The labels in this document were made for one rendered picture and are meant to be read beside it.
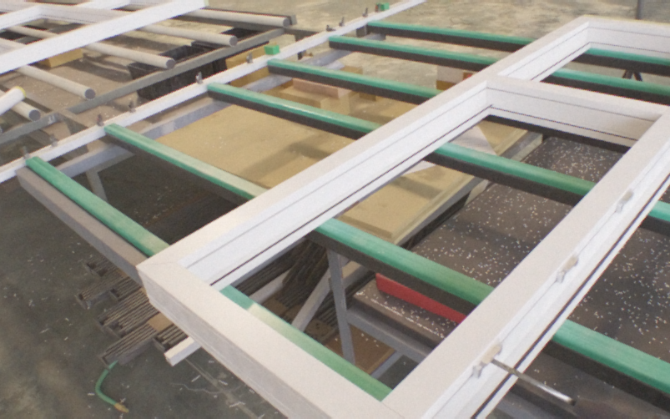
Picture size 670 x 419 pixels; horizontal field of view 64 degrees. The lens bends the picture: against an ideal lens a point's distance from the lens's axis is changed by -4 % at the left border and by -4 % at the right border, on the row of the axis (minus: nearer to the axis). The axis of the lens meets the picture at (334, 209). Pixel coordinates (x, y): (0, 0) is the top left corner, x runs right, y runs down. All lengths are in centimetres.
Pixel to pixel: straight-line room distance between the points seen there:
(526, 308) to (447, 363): 13
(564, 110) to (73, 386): 175
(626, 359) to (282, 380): 39
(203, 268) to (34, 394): 143
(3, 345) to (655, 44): 244
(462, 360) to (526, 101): 78
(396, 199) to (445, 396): 90
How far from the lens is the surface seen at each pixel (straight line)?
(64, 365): 224
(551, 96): 124
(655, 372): 72
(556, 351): 75
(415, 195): 142
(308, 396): 58
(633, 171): 95
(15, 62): 273
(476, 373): 60
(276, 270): 175
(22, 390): 224
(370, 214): 136
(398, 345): 115
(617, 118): 120
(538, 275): 70
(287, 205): 90
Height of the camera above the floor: 138
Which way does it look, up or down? 32 degrees down
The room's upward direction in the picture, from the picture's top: 8 degrees counter-clockwise
